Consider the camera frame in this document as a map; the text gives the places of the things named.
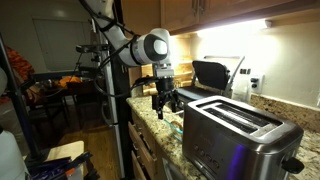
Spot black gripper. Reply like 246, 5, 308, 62
151, 75, 182, 120

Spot brown bread slice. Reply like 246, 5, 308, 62
170, 120, 184, 132

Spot clear glass bowl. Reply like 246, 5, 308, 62
163, 111, 185, 141

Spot stainless steel toaster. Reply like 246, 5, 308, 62
181, 94, 306, 180

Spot black panini grill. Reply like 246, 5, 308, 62
174, 55, 246, 108

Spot stainless steel refrigerator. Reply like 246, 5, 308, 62
97, 19, 135, 180

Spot wooden lower cabinet drawers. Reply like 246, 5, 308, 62
127, 109, 188, 180

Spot wooden upper cabinets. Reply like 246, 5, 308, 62
121, 0, 320, 37

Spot under-cabinet light strip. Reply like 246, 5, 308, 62
195, 18, 273, 38

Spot orange object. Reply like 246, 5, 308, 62
58, 75, 83, 89

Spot light wooden stool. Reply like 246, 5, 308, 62
45, 140, 86, 162

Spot dark dining table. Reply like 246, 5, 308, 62
19, 77, 103, 108

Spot black tripod pole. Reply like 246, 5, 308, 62
0, 33, 42, 161

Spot person in orange shirt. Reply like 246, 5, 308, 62
3, 44, 37, 105

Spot white wall outlet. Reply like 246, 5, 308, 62
249, 74, 265, 95

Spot black stereo camera bar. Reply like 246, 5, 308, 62
75, 43, 111, 54

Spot black tools with orange handle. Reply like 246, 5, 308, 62
25, 151, 99, 180

